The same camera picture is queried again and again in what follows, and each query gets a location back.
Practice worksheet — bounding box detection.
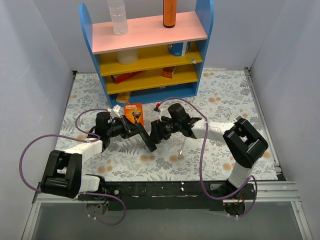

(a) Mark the clear handle screwdriver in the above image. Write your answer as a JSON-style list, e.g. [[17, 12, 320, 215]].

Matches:
[[177, 137, 187, 160]]

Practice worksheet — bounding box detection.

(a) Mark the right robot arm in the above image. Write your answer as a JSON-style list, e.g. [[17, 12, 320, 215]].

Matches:
[[146, 103, 269, 199]]

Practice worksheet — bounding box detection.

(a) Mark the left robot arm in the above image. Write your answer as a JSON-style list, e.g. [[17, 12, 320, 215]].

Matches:
[[40, 111, 149, 200]]

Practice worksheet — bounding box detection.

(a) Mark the orange razor box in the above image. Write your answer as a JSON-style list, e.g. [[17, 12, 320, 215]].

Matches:
[[124, 103, 144, 126]]

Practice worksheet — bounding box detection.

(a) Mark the floral table mat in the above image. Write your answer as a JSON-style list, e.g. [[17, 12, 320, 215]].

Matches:
[[56, 70, 264, 181]]

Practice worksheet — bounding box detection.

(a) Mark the yellow packet on shelf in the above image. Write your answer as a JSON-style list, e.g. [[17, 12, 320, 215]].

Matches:
[[116, 92, 131, 104]]

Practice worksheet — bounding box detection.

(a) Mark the red box on shelf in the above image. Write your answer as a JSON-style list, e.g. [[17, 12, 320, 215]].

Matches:
[[110, 70, 144, 84]]

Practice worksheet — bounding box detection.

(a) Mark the orange box on shelf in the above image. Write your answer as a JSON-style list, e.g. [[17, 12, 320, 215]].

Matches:
[[162, 66, 177, 79]]

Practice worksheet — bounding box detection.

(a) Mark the blue shelf unit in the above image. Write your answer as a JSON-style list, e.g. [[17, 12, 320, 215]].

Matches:
[[78, 0, 214, 106]]

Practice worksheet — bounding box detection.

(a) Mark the white cup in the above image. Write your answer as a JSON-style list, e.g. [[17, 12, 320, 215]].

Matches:
[[116, 49, 139, 65]]

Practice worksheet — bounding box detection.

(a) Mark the blue white can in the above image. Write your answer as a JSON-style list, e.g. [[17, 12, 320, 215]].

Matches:
[[167, 41, 191, 57]]

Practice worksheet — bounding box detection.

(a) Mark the orange cologne bottle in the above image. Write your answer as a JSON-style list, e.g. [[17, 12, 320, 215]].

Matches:
[[163, 0, 177, 28]]

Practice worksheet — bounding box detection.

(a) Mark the clear plastic bottle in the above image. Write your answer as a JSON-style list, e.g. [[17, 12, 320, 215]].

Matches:
[[107, 0, 129, 36]]

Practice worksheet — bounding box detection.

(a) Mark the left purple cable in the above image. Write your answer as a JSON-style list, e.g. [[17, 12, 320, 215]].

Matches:
[[19, 107, 127, 226]]

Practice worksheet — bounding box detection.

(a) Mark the purple cable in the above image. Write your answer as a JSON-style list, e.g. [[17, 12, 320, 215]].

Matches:
[[156, 96, 258, 218], [19, 107, 127, 226]]

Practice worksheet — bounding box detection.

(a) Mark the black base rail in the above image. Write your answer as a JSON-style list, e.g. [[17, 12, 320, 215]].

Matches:
[[44, 174, 286, 213]]

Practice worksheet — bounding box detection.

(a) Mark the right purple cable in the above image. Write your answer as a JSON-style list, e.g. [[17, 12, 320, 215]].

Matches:
[[156, 96, 258, 218]]

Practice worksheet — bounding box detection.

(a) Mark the aluminium frame rail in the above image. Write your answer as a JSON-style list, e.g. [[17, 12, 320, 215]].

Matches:
[[23, 181, 312, 240]]

